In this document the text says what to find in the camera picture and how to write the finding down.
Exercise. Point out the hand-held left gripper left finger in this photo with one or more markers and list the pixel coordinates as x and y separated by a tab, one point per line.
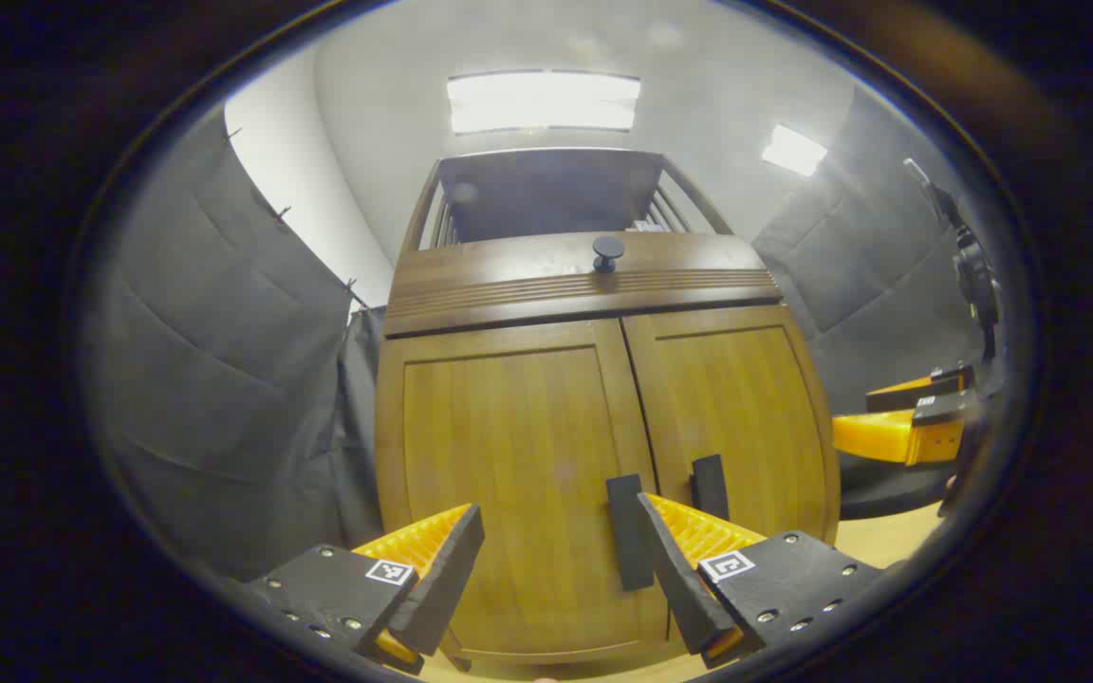
442	579

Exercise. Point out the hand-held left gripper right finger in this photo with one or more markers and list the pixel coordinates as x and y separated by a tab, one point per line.
684	588

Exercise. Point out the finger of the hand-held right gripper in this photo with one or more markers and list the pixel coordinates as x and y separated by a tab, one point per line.
898	398
940	408

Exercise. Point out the wooden shoe cabinet door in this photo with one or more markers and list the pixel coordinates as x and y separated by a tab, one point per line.
509	455
736	408

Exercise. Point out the wooden double-door shoe cabinet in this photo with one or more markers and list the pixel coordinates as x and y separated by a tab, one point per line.
509	275

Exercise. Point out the small ceiling light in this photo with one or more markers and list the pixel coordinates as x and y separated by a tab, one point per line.
793	150

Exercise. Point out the white printed packet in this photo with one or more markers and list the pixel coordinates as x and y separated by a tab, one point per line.
647	227

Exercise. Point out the round black knob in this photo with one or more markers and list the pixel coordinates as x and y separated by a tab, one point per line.
607	251

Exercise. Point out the large rectangular ceiling light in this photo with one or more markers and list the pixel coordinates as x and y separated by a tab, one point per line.
543	101

